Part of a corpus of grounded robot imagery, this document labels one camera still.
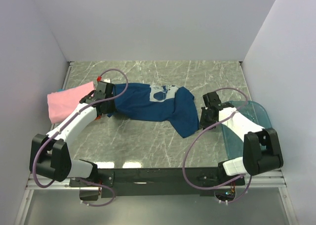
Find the teal plastic bin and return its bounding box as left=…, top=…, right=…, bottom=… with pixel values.
left=222, top=101, right=272, bottom=159

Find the folded pink t shirt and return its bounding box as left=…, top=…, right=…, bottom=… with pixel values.
left=47, top=82, right=94, bottom=124

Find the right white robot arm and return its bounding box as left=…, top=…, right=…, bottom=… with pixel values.
left=200, top=91, right=284, bottom=185

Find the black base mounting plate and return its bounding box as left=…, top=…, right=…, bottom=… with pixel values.
left=69, top=167, right=245, bottom=202

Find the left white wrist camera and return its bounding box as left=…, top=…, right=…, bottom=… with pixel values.
left=97, top=76, right=111, bottom=83

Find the blue t shirt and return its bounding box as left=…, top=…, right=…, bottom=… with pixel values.
left=114, top=83, right=199, bottom=138

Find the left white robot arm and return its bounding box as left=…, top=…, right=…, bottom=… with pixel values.
left=29, top=79, right=114, bottom=186

